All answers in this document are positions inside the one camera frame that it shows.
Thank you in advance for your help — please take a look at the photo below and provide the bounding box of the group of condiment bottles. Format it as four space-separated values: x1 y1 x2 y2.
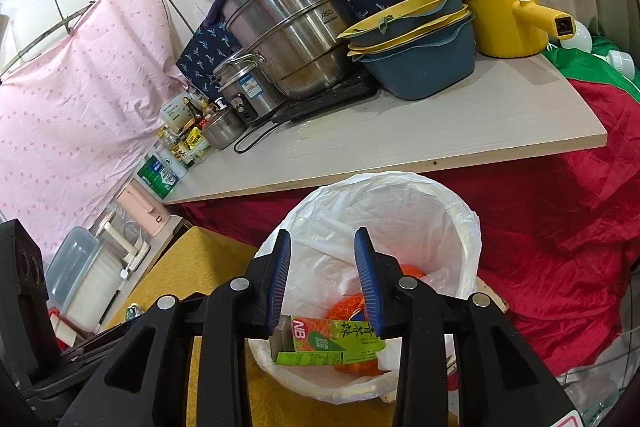
159 94 223 172

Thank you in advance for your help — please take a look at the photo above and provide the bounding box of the green cloth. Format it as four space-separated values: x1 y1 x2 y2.
542 34 640 108

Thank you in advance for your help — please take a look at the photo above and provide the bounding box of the pink bin with white liner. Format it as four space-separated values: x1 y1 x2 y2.
247 172 483 405

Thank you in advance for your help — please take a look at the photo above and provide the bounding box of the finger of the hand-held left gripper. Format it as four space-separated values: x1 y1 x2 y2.
60 326 141 360

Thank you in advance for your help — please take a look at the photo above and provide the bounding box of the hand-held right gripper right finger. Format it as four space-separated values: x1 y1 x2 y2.
354 227 576 427

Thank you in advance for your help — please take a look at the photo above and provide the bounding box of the black induction cooker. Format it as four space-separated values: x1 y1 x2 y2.
250 72 381 125

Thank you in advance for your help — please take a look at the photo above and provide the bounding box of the white dish rack with lid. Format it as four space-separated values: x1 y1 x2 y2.
45 226 133 333

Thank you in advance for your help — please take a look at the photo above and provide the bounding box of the blue basin with yellow rim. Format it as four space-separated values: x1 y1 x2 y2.
350 14 477 102
337 0 463 40
347 4 473 54

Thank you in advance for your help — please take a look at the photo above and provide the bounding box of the black power cable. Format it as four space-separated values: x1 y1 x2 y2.
234 119 281 154

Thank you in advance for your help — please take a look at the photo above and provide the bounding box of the small steel pot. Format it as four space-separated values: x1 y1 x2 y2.
200 107 246 151

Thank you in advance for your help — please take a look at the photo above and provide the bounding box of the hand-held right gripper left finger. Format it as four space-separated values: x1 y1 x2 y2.
59 229 292 427

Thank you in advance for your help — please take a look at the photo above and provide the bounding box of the large steel steamer pot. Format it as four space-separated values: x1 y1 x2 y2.
220 0 366 100

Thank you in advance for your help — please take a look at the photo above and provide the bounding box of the green and red carton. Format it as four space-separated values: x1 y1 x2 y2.
270 314 388 368

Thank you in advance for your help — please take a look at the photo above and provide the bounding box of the pink kettle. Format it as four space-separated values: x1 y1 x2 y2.
116 183 168 238

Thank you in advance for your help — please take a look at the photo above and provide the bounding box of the green and white packet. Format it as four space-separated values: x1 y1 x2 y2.
135 152 178 200

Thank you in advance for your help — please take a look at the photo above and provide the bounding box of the yellow electric pot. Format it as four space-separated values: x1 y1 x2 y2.
450 0 576 58

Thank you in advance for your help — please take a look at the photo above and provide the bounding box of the white light bulb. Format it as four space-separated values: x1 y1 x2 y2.
550 19 593 52
595 49 636 78

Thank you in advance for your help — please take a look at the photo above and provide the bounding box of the pink dotted curtain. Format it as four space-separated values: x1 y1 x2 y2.
0 0 188 253

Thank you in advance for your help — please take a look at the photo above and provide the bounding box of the red cloth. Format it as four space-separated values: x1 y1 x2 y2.
177 79 640 378

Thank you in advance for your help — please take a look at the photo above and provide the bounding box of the yellow patterned tablecloth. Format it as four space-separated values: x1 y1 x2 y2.
100 227 461 427

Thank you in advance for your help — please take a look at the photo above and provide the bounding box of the white wooden shelf board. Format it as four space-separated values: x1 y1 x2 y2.
162 52 608 206

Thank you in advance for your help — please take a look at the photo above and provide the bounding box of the steel rice cooker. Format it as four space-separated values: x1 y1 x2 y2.
212 53 291 125

